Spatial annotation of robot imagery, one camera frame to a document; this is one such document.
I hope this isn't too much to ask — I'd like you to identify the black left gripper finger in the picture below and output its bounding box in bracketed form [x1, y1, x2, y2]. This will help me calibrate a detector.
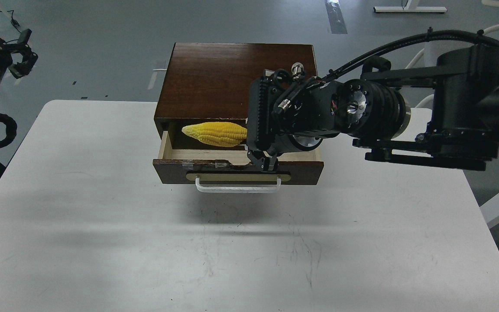
[6, 29, 38, 79]

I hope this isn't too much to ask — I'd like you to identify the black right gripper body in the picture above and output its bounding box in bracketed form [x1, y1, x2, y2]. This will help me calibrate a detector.
[246, 63, 341, 157]

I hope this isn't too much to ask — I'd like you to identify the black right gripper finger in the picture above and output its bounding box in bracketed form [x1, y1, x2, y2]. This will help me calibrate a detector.
[247, 150, 279, 172]

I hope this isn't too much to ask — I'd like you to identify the wooden drawer with white handle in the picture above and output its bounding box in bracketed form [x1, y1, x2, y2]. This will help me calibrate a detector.
[153, 131, 324, 186]

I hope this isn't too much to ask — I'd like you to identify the yellow corn cob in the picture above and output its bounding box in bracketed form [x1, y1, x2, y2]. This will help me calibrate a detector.
[181, 122, 247, 148]

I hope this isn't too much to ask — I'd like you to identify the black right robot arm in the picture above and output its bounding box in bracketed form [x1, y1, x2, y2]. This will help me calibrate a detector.
[246, 29, 499, 172]

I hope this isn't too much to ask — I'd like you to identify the dark wooden cabinet box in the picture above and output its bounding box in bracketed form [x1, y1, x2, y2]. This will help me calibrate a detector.
[154, 42, 317, 134]

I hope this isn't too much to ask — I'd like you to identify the grey floor tape strip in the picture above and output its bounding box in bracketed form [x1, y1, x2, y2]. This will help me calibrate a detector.
[325, 0, 348, 34]

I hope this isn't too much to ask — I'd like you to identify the white desk foot bar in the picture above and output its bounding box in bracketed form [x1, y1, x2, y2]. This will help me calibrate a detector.
[373, 0, 447, 14]

